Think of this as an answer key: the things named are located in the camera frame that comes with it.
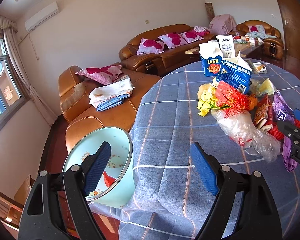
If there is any red orange crinkled wrapper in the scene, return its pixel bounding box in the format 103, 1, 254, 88
215, 81, 258, 111

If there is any beige curtain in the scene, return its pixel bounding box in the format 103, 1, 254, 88
0, 15, 57, 126

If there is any pink floral pillow on chaise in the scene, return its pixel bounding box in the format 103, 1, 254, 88
75, 64, 123, 85

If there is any small white snack packet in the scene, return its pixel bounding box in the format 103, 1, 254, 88
253, 62, 268, 74

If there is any blue plaid tablecloth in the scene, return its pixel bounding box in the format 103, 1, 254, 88
91, 62, 300, 239

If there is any red snack packet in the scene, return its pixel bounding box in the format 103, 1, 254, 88
253, 94, 273, 132

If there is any brown leather armchair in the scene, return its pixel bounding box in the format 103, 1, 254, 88
236, 20, 284, 60

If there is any pale yellow green wrapper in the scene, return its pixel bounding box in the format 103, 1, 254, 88
249, 78, 276, 97

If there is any white wall air conditioner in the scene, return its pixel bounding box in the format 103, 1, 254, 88
25, 2, 59, 32

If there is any folded blue striped cloth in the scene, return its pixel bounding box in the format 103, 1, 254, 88
96, 94, 131, 112

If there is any brown wooden door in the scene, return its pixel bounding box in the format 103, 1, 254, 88
271, 0, 300, 62

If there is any pink floral pillow right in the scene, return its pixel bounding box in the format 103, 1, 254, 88
180, 31, 204, 44

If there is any standing blue LOOK carton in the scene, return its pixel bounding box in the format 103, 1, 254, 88
199, 40, 223, 77

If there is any brown leather chaise sofa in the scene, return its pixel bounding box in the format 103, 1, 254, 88
58, 66, 161, 151

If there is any clear plastic bag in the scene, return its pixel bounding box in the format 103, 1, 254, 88
211, 108, 281, 163

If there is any purple snack wrapper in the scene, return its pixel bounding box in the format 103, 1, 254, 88
272, 90, 299, 173

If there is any brown leather long sofa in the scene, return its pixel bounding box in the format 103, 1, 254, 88
119, 24, 216, 76

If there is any yellow plastic bag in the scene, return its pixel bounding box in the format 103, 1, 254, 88
197, 83, 229, 116

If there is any pink covered side stand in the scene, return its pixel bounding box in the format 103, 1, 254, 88
209, 14, 237, 35

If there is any window with frame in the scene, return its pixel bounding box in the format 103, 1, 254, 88
0, 34, 27, 131

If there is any white tall milk carton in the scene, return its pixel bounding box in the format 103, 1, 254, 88
216, 35, 236, 58

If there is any wooden coffee table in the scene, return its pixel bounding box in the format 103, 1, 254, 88
185, 43, 263, 62

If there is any pink floral pillow left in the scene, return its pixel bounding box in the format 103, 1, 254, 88
136, 38, 165, 55

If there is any folded white cloth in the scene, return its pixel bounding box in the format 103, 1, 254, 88
89, 78, 134, 108

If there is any red foam net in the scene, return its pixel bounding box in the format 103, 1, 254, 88
268, 119, 300, 141

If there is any blue look carton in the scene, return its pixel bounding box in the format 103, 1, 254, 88
216, 51, 253, 94
199, 40, 223, 77

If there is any pink floral pillow middle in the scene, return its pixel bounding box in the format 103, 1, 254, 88
158, 33, 187, 49

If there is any light green trash bin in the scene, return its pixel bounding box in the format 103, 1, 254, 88
62, 127, 135, 209

